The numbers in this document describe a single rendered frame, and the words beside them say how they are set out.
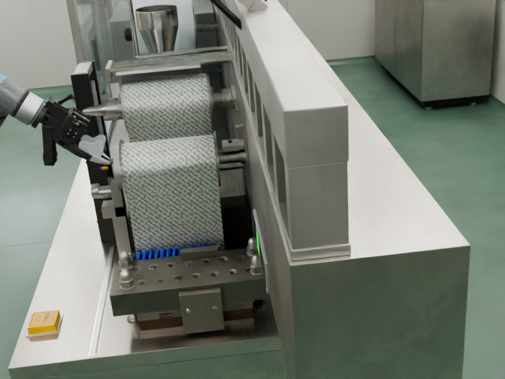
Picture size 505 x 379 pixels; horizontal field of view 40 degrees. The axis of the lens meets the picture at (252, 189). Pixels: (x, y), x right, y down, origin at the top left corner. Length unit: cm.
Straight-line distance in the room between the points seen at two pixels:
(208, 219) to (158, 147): 23
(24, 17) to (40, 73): 57
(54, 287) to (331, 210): 127
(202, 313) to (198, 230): 25
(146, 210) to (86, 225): 59
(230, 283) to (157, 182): 32
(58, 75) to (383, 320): 672
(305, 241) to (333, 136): 15
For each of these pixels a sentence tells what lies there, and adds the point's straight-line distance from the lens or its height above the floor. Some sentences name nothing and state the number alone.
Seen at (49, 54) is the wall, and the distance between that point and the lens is 752.
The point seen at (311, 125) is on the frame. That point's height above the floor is 163.
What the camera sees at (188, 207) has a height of 115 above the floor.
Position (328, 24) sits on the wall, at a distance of 749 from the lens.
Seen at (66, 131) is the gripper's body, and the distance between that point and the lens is 180.
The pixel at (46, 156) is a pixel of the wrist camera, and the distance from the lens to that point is 185.
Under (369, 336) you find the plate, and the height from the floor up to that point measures 131.
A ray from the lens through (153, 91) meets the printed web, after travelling 199.
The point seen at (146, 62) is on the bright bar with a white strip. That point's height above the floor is 145.
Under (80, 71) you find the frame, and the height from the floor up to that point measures 144.
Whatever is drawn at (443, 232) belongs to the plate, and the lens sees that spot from 103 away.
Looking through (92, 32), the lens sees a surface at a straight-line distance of 276.
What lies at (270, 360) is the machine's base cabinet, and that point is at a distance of 177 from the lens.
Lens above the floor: 192
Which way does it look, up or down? 24 degrees down
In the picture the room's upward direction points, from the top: 5 degrees counter-clockwise
